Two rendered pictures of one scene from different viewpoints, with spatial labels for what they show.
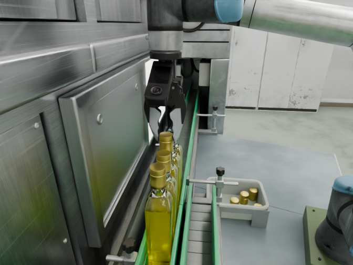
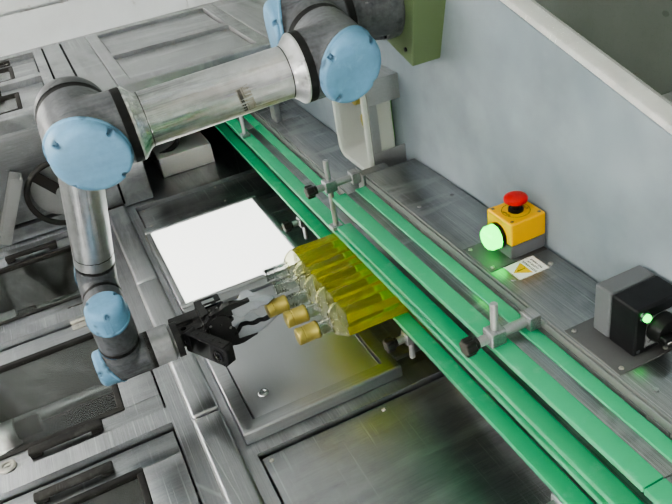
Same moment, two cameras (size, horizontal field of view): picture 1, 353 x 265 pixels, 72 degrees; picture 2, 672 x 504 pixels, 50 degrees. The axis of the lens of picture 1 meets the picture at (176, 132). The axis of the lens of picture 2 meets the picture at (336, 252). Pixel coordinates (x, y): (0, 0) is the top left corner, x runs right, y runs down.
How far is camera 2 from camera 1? 100 cm
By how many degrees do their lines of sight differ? 27
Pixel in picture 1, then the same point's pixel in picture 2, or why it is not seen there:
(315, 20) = (87, 207)
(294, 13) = (87, 228)
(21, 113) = (260, 476)
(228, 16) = (124, 315)
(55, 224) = (362, 425)
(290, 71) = not seen: outside the picture
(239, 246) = (423, 131)
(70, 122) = (266, 431)
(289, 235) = not seen: hidden behind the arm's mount
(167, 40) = (164, 351)
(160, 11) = (140, 367)
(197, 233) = not seen: hidden behind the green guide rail
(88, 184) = (325, 400)
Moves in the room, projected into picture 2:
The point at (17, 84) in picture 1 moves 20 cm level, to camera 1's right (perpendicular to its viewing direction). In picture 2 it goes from (239, 486) to (207, 396)
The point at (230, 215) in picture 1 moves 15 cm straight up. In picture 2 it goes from (385, 135) to (324, 156)
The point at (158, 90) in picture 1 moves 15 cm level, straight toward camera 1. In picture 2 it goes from (217, 356) to (238, 391)
